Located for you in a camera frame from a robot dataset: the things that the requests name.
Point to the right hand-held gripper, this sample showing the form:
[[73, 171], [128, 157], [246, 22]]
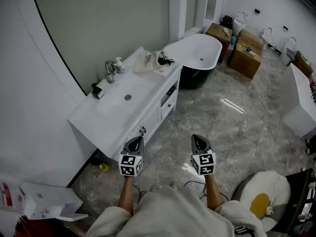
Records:
[[205, 163]]

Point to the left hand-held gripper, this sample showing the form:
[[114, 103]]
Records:
[[127, 164]]

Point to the small black object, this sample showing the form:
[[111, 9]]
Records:
[[163, 61]]

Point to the person's right forearm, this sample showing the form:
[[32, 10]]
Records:
[[213, 191]]

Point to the person's left forearm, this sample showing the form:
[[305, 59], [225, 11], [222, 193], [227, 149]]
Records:
[[126, 194]]

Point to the red and black bag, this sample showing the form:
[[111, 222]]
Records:
[[226, 21]]

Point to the yellow bottle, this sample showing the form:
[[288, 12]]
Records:
[[105, 167]]

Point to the white vanity cabinet with sink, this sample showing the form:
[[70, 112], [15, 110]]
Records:
[[138, 88]]

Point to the small black box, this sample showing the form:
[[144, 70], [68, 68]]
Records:
[[98, 91]]

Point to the person's beige clothing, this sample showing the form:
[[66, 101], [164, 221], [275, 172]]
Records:
[[172, 213]]

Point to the chair with egg cushion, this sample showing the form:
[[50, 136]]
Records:
[[266, 186]]

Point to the chrome faucet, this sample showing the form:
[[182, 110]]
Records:
[[110, 70]]

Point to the white pump bottle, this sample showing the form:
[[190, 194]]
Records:
[[119, 65]]

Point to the large cardboard box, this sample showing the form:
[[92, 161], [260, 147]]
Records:
[[244, 63]]

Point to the white freestanding bathtub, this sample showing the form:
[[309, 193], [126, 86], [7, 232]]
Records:
[[197, 51]]

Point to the white open box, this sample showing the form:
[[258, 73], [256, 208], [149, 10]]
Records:
[[49, 201]]

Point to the white rectangular bathtub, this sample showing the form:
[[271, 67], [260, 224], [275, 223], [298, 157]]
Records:
[[300, 102]]

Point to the blue and yellow tool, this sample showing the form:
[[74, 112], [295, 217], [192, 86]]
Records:
[[247, 49]]

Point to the black desk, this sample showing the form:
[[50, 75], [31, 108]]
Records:
[[300, 196]]

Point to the teal bottle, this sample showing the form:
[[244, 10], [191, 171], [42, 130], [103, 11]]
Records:
[[233, 40]]

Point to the cardboard box with white brush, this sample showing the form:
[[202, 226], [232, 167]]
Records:
[[217, 33]]

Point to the white bath brush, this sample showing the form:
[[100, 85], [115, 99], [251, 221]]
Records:
[[225, 31]]

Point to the flat cardboard box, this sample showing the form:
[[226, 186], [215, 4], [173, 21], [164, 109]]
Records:
[[249, 37]]

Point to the white toilet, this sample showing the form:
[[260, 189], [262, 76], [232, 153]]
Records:
[[239, 23], [288, 51], [267, 36]]

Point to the red and white package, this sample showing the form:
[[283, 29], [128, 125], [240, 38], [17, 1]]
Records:
[[6, 194]]

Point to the arched wall mirror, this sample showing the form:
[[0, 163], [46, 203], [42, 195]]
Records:
[[103, 28]]

